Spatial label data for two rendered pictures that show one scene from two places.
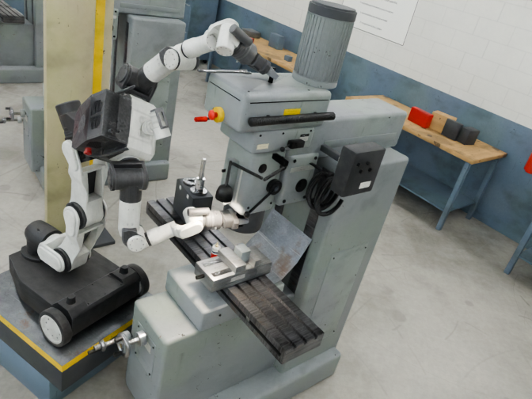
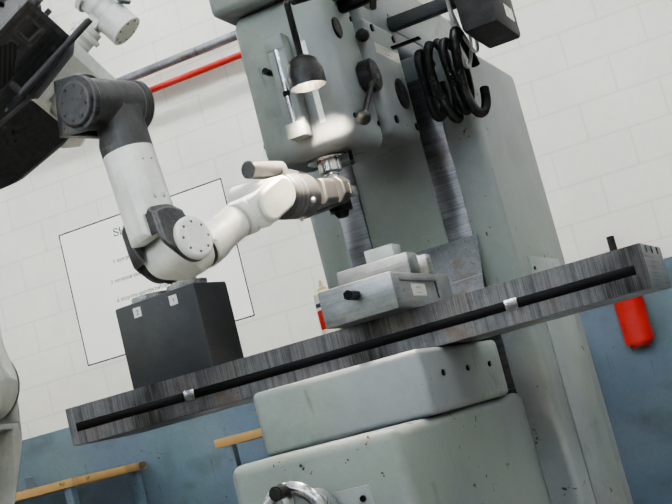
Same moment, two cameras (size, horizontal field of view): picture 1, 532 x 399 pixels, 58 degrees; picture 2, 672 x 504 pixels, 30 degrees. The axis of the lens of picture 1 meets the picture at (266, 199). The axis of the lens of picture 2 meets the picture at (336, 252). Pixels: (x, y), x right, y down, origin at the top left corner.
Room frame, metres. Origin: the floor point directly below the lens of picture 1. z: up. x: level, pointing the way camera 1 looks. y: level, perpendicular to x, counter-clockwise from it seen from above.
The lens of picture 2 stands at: (-0.34, 1.10, 0.78)
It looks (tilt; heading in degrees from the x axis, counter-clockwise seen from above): 8 degrees up; 337
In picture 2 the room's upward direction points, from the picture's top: 14 degrees counter-clockwise
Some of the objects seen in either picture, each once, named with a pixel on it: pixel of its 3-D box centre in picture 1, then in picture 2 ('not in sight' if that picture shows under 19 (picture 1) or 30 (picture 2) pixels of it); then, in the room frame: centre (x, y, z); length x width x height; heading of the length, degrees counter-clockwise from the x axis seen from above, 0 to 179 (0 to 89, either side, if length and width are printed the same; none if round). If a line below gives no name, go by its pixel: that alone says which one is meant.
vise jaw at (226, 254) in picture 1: (231, 260); (378, 272); (1.86, 0.09, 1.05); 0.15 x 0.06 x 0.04; 46
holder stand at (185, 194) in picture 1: (192, 201); (179, 334); (2.29, 0.39, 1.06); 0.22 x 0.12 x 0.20; 38
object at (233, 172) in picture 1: (229, 181); (288, 87); (1.87, 0.17, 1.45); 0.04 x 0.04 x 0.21; 45
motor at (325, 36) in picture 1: (323, 44); not in sight; (2.12, -0.08, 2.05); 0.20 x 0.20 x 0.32
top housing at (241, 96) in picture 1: (268, 100); not in sight; (1.96, 0.09, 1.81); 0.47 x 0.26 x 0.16; 135
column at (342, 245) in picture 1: (309, 263); (483, 390); (2.38, -0.34, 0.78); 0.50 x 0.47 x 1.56; 135
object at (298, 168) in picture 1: (283, 168); (345, 97); (2.08, -0.04, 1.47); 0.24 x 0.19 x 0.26; 45
